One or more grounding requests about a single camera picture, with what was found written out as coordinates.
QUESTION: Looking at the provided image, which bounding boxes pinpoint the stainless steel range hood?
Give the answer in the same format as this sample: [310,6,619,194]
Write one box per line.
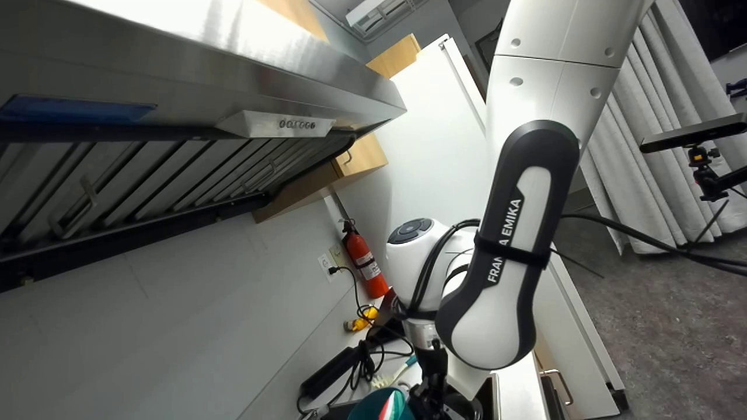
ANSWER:
[0,0,409,294]

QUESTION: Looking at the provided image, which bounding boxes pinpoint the white ceiling vent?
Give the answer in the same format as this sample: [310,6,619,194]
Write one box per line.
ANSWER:
[340,0,410,35]

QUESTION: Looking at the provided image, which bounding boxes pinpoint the silver cabinet handle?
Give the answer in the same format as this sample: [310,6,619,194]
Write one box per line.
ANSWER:
[541,366,577,408]

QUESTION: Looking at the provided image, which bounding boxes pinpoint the teal pot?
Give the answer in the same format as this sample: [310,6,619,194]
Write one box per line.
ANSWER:
[347,385,417,420]

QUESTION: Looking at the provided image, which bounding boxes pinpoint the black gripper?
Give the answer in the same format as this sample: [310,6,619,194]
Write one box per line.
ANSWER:
[410,341,476,420]

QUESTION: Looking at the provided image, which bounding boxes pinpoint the white wall outlet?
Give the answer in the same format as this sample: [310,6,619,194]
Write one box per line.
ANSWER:
[316,245,347,275]

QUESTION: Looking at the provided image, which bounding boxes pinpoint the red fire extinguisher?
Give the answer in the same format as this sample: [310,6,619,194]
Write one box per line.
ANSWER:
[340,219,395,300]

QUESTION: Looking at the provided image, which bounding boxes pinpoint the long black cable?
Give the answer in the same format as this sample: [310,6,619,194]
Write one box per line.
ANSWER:
[556,210,747,277]

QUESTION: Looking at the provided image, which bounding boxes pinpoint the yellow plug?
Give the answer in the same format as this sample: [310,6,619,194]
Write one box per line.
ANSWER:
[346,305,384,335]

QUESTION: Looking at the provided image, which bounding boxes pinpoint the black cable looped on arm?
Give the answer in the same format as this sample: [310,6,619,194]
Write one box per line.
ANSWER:
[405,216,486,322]

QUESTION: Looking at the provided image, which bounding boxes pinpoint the black camera stand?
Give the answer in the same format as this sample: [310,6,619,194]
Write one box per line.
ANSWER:
[637,112,747,204]

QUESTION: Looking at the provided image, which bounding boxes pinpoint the black power strip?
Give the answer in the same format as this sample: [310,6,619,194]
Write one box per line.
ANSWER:
[298,344,377,403]

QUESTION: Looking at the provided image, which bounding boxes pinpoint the white curtains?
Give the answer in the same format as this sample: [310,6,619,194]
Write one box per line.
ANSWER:
[580,0,747,257]

